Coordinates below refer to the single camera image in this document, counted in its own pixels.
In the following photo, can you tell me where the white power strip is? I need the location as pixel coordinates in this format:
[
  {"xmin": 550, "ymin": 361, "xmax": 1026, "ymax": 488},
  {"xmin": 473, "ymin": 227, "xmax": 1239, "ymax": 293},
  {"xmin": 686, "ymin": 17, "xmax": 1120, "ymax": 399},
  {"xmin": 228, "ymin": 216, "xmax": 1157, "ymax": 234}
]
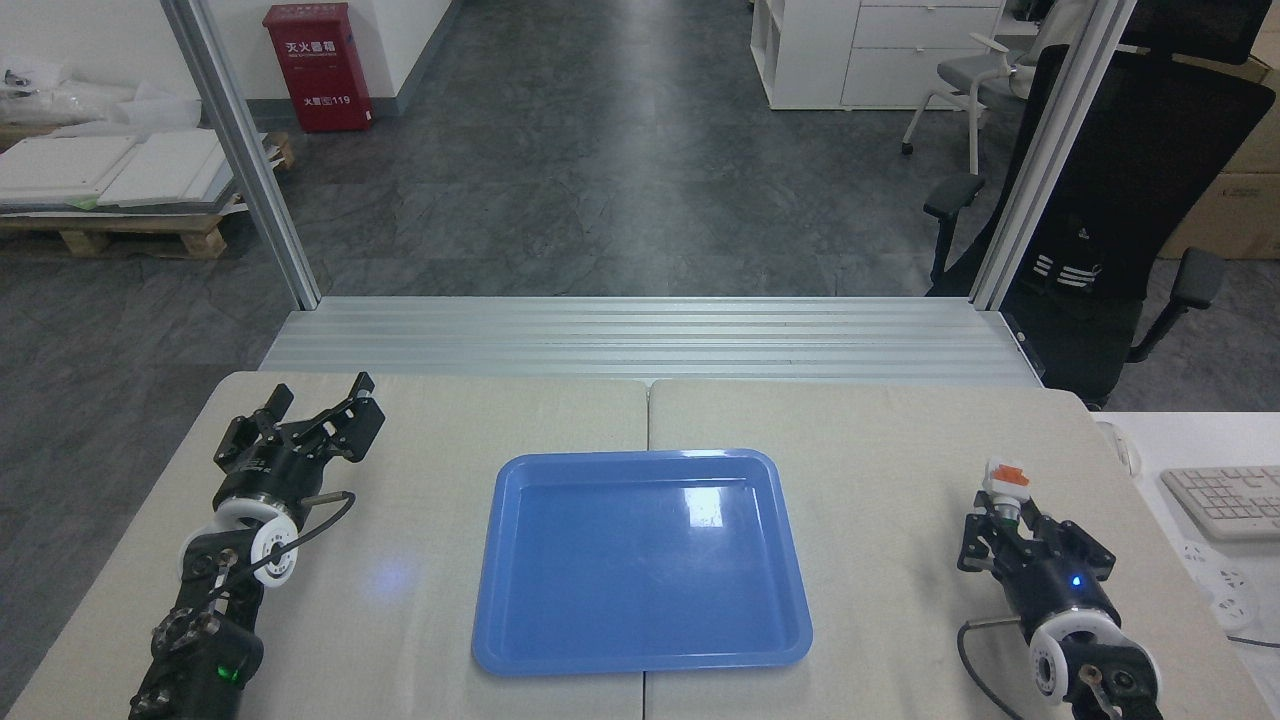
[{"xmin": 1175, "ymin": 540, "xmax": 1263, "ymax": 631}]

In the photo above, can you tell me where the white keyboard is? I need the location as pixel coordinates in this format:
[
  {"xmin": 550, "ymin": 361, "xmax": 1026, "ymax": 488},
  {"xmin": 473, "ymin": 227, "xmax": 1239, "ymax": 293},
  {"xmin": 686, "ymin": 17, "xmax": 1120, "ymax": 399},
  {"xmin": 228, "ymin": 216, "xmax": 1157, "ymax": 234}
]
[{"xmin": 1160, "ymin": 465, "xmax": 1280, "ymax": 543}]

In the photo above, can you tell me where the silver aluminium rail platform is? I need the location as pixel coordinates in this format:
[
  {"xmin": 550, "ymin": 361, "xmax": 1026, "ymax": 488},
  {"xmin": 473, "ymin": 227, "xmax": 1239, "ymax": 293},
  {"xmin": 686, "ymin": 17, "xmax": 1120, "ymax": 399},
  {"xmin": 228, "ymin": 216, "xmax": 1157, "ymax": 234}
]
[{"xmin": 258, "ymin": 296, "xmax": 1046, "ymax": 389}]

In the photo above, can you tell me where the brown cardboard box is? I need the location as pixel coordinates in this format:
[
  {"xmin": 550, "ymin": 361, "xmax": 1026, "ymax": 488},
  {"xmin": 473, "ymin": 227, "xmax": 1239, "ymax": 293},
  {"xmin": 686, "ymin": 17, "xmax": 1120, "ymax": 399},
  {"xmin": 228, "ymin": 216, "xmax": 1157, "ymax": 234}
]
[{"xmin": 1158, "ymin": 55, "xmax": 1280, "ymax": 263}]

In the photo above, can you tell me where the black mesh office chair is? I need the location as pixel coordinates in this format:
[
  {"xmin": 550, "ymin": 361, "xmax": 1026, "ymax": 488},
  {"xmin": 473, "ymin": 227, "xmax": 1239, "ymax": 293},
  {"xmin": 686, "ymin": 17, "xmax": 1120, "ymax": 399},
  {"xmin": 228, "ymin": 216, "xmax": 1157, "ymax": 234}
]
[{"xmin": 922, "ymin": 45, "xmax": 1277, "ymax": 411}]

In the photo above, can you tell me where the silver aluminium post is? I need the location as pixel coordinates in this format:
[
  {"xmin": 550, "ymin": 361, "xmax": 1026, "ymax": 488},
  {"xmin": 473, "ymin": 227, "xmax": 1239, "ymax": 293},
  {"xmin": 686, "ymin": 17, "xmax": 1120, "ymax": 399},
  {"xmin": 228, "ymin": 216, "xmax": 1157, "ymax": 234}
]
[
  {"xmin": 160, "ymin": 0, "xmax": 323, "ymax": 311},
  {"xmin": 968, "ymin": 0, "xmax": 1139, "ymax": 311}
]

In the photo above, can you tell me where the white desk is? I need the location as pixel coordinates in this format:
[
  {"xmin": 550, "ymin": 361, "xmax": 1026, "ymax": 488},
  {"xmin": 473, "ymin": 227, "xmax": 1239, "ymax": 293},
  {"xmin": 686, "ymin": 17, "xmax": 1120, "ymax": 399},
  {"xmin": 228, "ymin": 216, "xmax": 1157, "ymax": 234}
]
[{"xmin": 1095, "ymin": 412, "xmax": 1280, "ymax": 720}]

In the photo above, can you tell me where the white drawer cabinet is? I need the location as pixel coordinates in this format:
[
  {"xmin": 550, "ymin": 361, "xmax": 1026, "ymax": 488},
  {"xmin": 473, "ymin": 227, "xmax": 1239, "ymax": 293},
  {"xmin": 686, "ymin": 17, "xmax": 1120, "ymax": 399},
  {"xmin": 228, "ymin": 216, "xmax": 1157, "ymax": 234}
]
[{"xmin": 750, "ymin": 0, "xmax": 1007, "ymax": 111}]

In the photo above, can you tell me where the black chair headrest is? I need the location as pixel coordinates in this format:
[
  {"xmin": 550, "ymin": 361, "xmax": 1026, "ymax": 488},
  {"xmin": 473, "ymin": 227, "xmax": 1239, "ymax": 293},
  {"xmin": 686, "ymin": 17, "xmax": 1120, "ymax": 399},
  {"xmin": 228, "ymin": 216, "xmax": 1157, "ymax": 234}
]
[{"xmin": 1120, "ymin": 0, "xmax": 1271, "ymax": 67}]

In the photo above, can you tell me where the white flat board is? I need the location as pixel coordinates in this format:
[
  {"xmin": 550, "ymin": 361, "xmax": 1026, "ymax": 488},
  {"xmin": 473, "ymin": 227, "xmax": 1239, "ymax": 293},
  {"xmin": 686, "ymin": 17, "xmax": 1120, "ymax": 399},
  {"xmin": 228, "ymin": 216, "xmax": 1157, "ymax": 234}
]
[
  {"xmin": 97, "ymin": 128, "xmax": 237, "ymax": 210},
  {"xmin": 0, "ymin": 135, "xmax": 139, "ymax": 201}
]

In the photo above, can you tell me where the white plastic packaging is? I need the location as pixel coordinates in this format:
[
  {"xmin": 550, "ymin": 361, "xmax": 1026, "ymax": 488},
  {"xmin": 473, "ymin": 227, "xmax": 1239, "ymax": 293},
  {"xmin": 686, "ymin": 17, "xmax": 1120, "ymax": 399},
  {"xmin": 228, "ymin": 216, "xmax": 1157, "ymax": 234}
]
[{"xmin": 0, "ymin": 60, "xmax": 203, "ymax": 137}]

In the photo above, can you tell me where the blue plastic tray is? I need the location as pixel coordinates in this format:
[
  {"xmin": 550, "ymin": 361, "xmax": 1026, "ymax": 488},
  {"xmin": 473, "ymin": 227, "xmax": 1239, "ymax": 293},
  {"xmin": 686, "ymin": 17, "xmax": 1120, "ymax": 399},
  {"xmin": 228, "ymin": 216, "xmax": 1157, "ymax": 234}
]
[{"xmin": 471, "ymin": 449, "xmax": 813, "ymax": 677}]

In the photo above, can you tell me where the orange white switch part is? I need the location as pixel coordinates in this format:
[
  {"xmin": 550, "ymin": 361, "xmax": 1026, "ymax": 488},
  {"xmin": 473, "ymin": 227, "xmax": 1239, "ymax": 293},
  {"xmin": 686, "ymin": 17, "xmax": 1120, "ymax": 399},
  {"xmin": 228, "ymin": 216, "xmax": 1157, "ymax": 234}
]
[{"xmin": 983, "ymin": 459, "xmax": 1032, "ymax": 527}]

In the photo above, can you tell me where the white computer mouse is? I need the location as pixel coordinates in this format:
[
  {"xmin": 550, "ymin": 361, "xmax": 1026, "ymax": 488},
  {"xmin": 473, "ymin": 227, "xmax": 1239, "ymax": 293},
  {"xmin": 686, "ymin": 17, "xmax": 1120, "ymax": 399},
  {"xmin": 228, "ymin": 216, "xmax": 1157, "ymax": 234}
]
[{"xmin": 1095, "ymin": 420, "xmax": 1142, "ymax": 477}]

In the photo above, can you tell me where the wooden pallet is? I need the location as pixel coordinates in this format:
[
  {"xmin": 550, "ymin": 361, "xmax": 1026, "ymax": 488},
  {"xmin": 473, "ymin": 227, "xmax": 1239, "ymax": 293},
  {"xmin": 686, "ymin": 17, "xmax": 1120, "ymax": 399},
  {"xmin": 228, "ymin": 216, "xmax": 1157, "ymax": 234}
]
[{"xmin": 0, "ymin": 130, "xmax": 297, "ymax": 261}]

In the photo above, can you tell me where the red fire extinguisher box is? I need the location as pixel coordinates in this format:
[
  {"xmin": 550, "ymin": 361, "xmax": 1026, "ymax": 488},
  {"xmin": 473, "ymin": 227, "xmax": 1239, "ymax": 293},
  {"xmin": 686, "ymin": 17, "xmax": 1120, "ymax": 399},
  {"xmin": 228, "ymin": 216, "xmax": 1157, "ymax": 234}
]
[{"xmin": 263, "ymin": 2, "xmax": 374, "ymax": 134}]

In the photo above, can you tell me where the grey white office chair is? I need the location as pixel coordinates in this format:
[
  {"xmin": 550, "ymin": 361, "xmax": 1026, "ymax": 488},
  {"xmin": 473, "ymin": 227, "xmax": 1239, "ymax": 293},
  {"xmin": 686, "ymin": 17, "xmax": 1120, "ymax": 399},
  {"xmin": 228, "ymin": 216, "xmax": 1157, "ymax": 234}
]
[{"xmin": 900, "ymin": 30, "xmax": 1043, "ymax": 177}]

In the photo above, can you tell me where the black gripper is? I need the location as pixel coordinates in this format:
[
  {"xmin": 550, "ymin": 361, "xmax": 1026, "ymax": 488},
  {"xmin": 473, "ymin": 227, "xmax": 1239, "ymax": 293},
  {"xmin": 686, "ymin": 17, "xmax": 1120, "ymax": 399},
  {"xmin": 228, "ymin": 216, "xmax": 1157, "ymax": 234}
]
[
  {"xmin": 214, "ymin": 372, "xmax": 386, "ymax": 513},
  {"xmin": 957, "ymin": 492, "xmax": 1121, "ymax": 633}
]

